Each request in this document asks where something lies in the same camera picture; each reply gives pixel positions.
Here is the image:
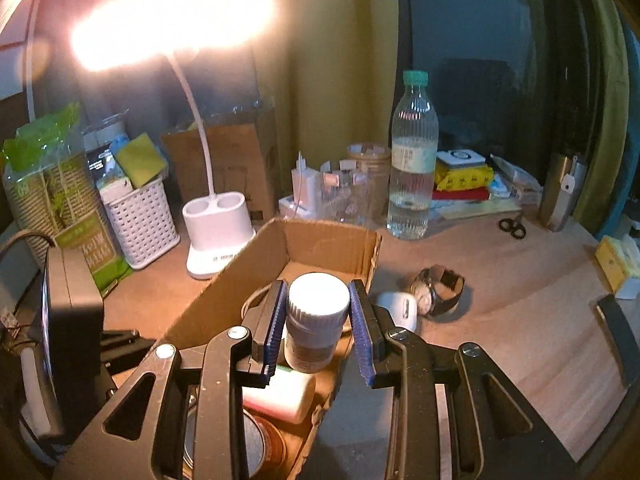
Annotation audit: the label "dark chair back edge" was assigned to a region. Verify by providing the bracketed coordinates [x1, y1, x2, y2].
[596, 294, 640, 387]

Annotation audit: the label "white earbuds case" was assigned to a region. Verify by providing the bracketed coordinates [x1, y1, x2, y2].
[373, 292, 418, 332]

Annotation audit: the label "white pill bottle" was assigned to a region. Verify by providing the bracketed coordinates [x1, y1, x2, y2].
[284, 272, 350, 374]

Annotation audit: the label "brown cardboard carton behind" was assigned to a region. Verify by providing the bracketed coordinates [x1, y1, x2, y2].
[162, 108, 280, 223]

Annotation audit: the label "steel thermos tumbler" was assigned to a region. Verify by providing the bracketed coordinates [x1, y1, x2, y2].
[538, 153, 587, 232]

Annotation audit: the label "white plug adapter in box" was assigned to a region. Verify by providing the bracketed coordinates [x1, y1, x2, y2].
[242, 366, 316, 425]

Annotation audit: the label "yellow tissue box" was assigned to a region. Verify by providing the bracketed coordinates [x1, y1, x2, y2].
[596, 234, 640, 300]

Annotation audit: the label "yellow wet wipes pack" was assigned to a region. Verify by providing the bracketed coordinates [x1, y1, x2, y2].
[434, 162, 494, 192]

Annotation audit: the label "black handled scissors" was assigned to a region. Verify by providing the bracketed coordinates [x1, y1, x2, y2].
[498, 211, 527, 240]

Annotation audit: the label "green tea package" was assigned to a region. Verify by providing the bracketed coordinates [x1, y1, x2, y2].
[1, 102, 130, 295]

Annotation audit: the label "clear plastic sticker cup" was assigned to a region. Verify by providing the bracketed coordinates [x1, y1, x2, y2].
[320, 159, 369, 226]

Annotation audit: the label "white perforated basket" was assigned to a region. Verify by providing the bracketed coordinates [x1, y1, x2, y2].
[105, 178, 180, 271]

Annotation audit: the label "white charger with cable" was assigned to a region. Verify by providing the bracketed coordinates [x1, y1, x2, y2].
[279, 153, 322, 221]

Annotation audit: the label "clear water bottle green cap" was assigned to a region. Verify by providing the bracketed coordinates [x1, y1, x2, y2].
[386, 70, 439, 240]

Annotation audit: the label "red book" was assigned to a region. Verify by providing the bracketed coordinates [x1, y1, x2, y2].
[432, 188, 490, 202]

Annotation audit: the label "black strap wristwatch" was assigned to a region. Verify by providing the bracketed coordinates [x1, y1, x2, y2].
[409, 264, 465, 318]

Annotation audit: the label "brown cardboard box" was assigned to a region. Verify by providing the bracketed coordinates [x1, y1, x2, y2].
[112, 216, 383, 480]

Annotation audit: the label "white desk lamp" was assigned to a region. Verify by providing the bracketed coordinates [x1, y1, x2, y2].
[70, 0, 277, 280]

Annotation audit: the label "black monitor stand device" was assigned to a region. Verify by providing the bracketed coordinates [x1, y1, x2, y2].
[19, 244, 156, 443]

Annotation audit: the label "white flat device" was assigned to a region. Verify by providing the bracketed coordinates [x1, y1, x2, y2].
[436, 148, 486, 168]

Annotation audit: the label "glass jar with ridges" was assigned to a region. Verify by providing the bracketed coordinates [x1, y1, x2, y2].
[347, 142, 392, 223]

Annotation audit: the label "red drink can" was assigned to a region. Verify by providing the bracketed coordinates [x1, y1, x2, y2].
[182, 404, 286, 479]

